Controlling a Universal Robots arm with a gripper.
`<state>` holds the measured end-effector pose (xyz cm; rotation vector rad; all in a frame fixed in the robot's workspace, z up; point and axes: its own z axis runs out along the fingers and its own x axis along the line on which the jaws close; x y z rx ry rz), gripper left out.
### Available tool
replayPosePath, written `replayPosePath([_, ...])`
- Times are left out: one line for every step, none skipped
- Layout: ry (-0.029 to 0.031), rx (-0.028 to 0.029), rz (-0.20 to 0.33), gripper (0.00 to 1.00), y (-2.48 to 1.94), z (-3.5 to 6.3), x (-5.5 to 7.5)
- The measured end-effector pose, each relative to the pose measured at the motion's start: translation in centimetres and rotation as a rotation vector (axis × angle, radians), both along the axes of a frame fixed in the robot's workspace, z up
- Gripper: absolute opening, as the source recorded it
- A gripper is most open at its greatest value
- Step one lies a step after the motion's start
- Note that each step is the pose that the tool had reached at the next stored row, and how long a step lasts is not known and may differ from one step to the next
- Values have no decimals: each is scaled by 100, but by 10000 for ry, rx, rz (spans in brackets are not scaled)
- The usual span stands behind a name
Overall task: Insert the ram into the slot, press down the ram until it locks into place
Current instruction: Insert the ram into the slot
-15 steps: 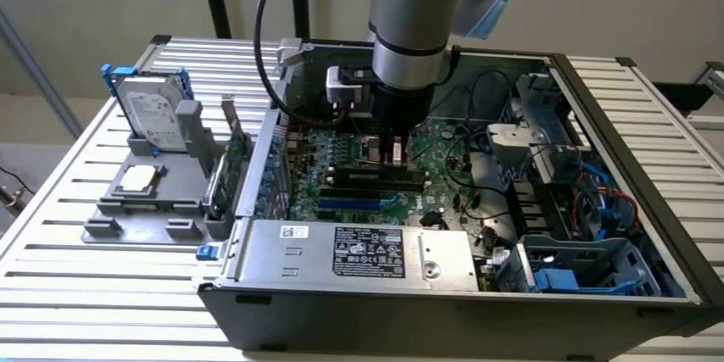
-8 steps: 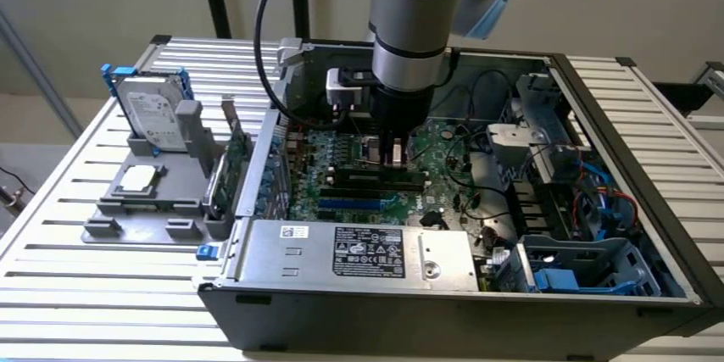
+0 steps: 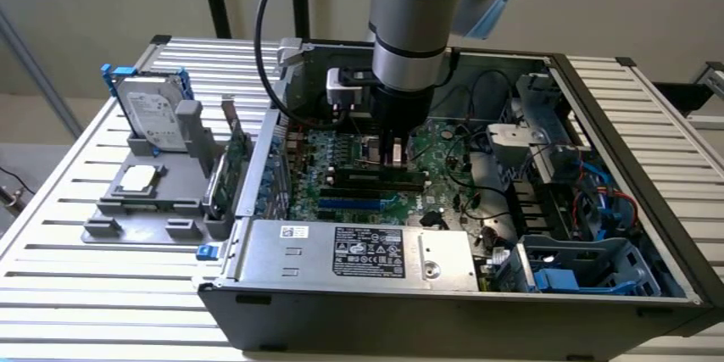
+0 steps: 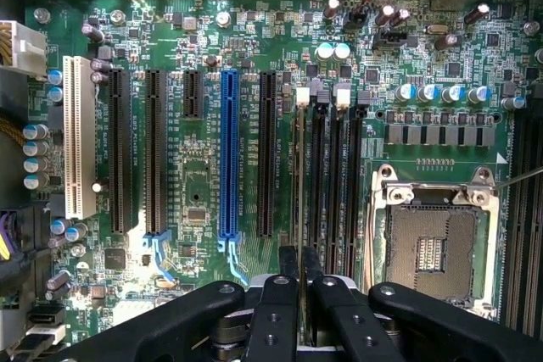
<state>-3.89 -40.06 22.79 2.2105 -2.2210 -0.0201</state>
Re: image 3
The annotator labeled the red wire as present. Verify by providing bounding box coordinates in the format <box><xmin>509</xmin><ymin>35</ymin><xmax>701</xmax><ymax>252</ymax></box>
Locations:
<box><xmin>569</xmin><ymin>189</ymin><xmax>641</xmax><ymax>232</ymax></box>

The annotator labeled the thin black cable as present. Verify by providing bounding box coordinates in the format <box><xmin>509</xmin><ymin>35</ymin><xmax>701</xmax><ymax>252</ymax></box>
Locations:
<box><xmin>0</xmin><ymin>165</ymin><xmax>36</xmax><ymax>196</ymax></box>

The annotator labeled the grey parts rack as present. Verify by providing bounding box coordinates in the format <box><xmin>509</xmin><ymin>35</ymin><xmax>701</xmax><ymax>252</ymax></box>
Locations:
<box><xmin>81</xmin><ymin>100</ymin><xmax>236</xmax><ymax>247</ymax></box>

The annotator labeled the green motherboard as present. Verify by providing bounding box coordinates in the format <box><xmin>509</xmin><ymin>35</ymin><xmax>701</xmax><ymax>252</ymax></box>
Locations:
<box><xmin>274</xmin><ymin>118</ymin><xmax>482</xmax><ymax>232</ymax></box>

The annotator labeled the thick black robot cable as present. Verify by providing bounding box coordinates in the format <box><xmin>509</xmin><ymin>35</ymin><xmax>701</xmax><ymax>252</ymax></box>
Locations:
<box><xmin>253</xmin><ymin>0</ymin><xmax>346</xmax><ymax>126</ymax></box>

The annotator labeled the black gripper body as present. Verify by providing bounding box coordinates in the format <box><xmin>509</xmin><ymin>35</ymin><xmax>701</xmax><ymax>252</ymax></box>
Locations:
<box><xmin>369</xmin><ymin>84</ymin><xmax>436</xmax><ymax>134</ymax></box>

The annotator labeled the black RAM slot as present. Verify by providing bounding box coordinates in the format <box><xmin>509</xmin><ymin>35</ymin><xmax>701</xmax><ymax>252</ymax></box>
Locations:
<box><xmin>320</xmin><ymin>182</ymin><xmax>426</xmax><ymax>201</ymax></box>

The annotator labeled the CPU socket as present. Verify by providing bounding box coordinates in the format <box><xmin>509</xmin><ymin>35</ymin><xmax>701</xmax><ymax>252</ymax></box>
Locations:
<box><xmin>352</xmin><ymin>134</ymin><xmax>392</xmax><ymax>166</ymax></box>

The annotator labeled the black looped wire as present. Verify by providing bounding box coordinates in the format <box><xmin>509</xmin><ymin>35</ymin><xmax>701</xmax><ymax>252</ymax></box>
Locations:
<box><xmin>466</xmin><ymin>68</ymin><xmax>517</xmax><ymax>126</ymax></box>

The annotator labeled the blue expansion slot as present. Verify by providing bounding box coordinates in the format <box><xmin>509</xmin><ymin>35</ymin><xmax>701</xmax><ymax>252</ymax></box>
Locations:
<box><xmin>316</xmin><ymin>197</ymin><xmax>398</xmax><ymax>212</ymax></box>

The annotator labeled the green graphics card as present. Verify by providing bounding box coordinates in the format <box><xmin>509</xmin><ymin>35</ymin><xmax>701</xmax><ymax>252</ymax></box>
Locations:
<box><xmin>204</xmin><ymin>94</ymin><xmax>253</xmax><ymax>221</ymax></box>

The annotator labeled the black thin wire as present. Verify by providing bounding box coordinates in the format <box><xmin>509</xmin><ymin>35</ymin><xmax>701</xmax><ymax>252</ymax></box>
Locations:
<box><xmin>444</xmin><ymin>131</ymin><xmax>494</xmax><ymax>221</ymax></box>

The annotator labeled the grey power supply unit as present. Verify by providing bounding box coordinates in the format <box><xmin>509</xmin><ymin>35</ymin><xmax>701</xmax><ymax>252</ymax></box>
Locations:
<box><xmin>232</xmin><ymin>220</ymin><xmax>482</xmax><ymax>293</ymax></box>

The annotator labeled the blue grey disk bay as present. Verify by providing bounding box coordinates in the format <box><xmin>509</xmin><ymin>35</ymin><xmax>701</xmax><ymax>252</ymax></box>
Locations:
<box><xmin>513</xmin><ymin>233</ymin><xmax>664</xmax><ymax>296</ymax></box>

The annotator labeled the black open PC case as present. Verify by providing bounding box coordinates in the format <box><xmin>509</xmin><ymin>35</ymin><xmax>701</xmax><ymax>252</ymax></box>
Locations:
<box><xmin>197</xmin><ymin>37</ymin><xmax>724</xmax><ymax>353</ymax></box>

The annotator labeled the black expansion slot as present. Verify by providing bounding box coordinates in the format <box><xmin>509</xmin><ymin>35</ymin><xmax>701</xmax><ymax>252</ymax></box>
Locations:
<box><xmin>314</xmin><ymin>210</ymin><xmax>392</xmax><ymax>222</ymax></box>

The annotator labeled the white square CPU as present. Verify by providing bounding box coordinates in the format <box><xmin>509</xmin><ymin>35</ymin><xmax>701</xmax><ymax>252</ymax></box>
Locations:
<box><xmin>118</xmin><ymin>164</ymin><xmax>160</xmax><ymax>192</ymax></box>

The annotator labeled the blue wire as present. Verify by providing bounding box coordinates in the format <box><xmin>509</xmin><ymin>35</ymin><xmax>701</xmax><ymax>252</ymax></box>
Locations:
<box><xmin>569</xmin><ymin>157</ymin><xmax>624</xmax><ymax>234</ymax></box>

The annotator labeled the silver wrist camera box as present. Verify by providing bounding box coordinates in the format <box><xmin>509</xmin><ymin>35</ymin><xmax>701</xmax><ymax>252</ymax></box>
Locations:
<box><xmin>325</xmin><ymin>66</ymin><xmax>373</xmax><ymax>105</ymax></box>

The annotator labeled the grey case latch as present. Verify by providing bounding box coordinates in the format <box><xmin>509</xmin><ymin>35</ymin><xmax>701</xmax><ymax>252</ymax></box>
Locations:
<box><xmin>277</xmin><ymin>37</ymin><xmax>317</xmax><ymax>68</ymax></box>

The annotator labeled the silver hard disk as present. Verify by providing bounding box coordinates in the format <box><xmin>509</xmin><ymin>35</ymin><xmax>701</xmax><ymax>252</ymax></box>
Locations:
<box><xmin>116</xmin><ymin>75</ymin><xmax>190</xmax><ymax>153</ymax></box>

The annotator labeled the aluminium frame bar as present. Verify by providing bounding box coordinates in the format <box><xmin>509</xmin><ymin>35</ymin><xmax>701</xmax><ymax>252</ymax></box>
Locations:
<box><xmin>0</xmin><ymin>4</ymin><xmax>85</xmax><ymax>141</ymax></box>

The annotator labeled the aluminium profile with black block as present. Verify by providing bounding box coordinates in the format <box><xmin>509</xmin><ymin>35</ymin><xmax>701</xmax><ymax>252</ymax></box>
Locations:
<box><xmin>648</xmin><ymin>60</ymin><xmax>724</xmax><ymax>131</ymax></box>

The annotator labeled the blue disk bracket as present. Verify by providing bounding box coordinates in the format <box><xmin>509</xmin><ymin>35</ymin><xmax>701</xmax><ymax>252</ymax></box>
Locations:
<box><xmin>100</xmin><ymin>64</ymin><xmax>197</xmax><ymax>152</ymax></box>

